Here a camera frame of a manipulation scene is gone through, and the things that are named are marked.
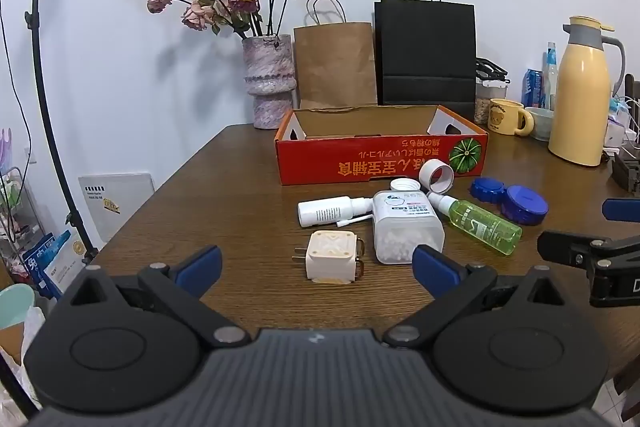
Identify white cables and chargers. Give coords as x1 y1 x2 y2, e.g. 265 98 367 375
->
605 94 640 148

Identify black lamp stand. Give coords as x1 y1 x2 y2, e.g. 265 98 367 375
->
30 0 101 265

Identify black desk organizer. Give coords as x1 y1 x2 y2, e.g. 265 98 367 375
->
612 147 640 194

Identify clear jar with black lid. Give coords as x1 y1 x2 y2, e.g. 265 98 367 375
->
474 57 511 124

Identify brown paper bag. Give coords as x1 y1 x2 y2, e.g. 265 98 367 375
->
293 0 378 110

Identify red cardboard box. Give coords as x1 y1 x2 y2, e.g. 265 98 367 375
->
274 104 489 186

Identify black paper bag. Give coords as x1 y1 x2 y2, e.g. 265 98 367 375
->
374 0 477 120

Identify purple marbled vase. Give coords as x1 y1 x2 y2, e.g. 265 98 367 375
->
242 34 298 130

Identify wire storage shelf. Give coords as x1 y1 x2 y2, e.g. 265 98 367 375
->
0 127 46 280

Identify white spray bottle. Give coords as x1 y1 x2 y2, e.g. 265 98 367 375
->
297 196 375 229

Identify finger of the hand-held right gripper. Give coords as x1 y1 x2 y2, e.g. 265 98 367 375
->
602 198 640 223
537 230 640 279

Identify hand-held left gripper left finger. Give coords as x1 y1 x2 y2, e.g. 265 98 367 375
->
65 245 251 349

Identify yellow bear mug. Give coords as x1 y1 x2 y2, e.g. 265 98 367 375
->
489 98 535 136

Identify grey bowl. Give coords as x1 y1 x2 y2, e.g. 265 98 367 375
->
525 107 556 142

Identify white power adapter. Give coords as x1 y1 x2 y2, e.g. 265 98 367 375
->
292 230 366 285

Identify blue ridged cap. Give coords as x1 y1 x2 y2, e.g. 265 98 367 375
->
470 177 507 206

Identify white flat board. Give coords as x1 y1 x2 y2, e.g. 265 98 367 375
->
78 172 156 248

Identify blue round lid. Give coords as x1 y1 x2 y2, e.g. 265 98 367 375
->
501 186 549 226

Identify green spray bottle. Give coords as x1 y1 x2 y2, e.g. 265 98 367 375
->
426 192 523 256

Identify blue drink can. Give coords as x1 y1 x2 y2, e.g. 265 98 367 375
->
521 68 545 108

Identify yellow thermos jug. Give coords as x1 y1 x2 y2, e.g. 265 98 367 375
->
548 15 627 166

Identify white tape roll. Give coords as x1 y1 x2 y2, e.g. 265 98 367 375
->
418 159 456 194

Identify blue and white packets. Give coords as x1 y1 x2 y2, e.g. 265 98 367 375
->
22 231 85 299

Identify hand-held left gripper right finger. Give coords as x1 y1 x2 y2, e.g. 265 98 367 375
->
382 244 576 349

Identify teal bin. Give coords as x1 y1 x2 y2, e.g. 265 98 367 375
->
0 284 37 364

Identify clear bottle with blue label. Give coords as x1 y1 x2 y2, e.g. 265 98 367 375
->
542 42 563 110

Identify clear pill bottle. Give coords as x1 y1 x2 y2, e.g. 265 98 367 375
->
372 190 446 266

